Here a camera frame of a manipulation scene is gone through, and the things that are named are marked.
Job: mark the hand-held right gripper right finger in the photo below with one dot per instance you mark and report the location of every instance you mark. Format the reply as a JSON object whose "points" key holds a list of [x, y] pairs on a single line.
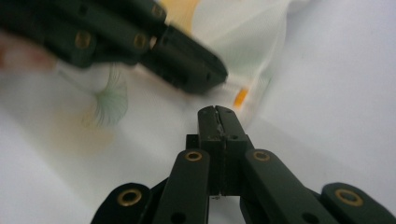
{"points": [[232, 133]]}

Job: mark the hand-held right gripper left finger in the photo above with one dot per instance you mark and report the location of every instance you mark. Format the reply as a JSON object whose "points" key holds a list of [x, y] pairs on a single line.
{"points": [[210, 137]]}

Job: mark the white floral cloth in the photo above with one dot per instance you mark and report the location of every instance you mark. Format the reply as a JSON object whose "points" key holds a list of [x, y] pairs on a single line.
{"points": [[140, 124]]}

